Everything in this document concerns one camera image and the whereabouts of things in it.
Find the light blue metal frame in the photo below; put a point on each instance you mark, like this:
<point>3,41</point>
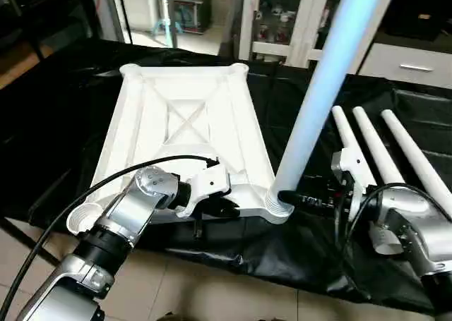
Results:
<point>168,10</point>

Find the white plastic table top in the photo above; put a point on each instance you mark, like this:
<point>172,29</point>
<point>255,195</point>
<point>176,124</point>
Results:
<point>183,109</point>

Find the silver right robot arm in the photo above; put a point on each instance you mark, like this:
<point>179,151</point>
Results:
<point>417,229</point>

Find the dark storage box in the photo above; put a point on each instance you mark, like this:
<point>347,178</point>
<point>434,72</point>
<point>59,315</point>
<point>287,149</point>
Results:
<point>194,12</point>

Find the black metal shelf rack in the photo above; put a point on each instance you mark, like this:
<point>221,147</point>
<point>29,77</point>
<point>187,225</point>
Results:
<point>35,10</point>

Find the white glass-door cabinet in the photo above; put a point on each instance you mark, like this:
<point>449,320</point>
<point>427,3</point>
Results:
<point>275,25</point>

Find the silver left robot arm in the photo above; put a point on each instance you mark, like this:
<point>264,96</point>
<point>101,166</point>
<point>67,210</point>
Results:
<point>120,222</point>

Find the black box yellow label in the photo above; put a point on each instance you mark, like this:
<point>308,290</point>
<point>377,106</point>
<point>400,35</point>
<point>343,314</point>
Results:
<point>420,10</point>

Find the black mat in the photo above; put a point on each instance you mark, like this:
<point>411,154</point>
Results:
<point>49,123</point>

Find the black metal bench leg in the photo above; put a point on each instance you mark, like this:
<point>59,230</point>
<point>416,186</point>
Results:
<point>18,233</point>

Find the white plastic table leg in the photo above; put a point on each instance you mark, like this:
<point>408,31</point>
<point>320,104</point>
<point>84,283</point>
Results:
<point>378,144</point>
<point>420,159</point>
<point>349,134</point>
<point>318,102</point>

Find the white drawer unit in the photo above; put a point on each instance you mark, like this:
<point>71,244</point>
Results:
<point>413,67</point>

